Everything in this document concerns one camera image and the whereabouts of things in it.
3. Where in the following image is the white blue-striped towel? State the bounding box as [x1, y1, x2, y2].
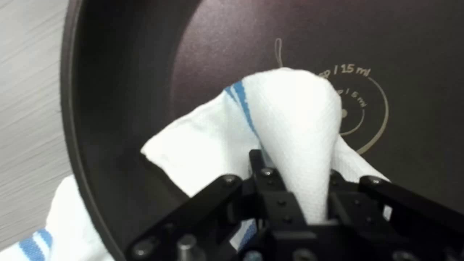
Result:
[0, 175, 116, 261]
[140, 65, 395, 226]

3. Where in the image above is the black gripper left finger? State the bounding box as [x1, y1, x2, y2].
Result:
[250, 149, 306, 227]

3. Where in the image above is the black frying pan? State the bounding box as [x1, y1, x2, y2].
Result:
[61, 0, 464, 261]

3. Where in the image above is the folded white blue-striped towel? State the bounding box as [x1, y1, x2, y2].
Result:
[0, 175, 116, 261]

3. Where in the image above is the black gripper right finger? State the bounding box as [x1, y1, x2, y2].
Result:
[328, 171, 364, 223]

